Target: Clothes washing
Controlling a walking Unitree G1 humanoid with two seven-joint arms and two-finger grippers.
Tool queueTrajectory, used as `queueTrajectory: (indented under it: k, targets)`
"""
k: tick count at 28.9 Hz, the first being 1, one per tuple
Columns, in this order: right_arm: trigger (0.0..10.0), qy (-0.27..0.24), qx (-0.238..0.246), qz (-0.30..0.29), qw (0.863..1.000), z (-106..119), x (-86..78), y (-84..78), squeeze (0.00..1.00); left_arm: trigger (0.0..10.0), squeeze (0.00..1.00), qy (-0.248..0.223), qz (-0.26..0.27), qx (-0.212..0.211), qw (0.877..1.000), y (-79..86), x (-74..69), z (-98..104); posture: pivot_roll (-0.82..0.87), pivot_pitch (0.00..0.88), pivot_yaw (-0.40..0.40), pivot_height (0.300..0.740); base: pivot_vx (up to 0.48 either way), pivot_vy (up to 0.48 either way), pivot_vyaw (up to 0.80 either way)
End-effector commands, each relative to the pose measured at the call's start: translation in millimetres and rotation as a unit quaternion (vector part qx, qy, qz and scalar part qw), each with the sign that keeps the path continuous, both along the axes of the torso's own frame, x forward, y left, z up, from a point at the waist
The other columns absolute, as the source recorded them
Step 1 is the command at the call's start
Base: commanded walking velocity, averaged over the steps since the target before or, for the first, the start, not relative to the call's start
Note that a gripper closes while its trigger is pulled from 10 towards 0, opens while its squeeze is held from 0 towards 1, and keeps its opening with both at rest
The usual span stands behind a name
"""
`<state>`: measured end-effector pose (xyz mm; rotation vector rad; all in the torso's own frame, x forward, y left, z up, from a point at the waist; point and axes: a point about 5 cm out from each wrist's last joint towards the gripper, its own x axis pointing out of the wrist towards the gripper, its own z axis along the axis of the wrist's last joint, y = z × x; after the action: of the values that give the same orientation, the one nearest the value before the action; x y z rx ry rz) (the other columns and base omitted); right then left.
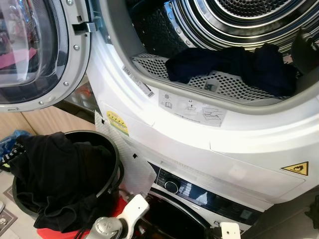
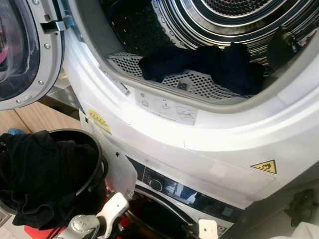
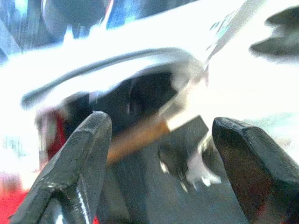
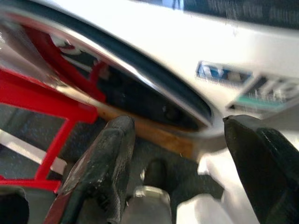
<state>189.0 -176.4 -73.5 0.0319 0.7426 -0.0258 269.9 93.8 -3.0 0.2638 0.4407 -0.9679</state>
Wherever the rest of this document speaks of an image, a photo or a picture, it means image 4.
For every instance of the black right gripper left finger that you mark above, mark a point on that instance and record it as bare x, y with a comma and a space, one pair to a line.
100, 168

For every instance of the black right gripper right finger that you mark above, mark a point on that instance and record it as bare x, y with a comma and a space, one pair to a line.
264, 172

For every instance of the grey-green number sticker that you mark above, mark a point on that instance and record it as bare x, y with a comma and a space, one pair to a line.
264, 93

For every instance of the chrome-ringed round washer door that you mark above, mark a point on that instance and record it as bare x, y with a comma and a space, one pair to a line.
144, 100

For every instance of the red plastic stool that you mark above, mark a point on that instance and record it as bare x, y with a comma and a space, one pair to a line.
35, 93

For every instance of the small blue sticker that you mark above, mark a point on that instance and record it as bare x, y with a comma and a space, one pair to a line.
210, 71

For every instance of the white washer with dark panel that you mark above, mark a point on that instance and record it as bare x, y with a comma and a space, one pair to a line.
177, 30

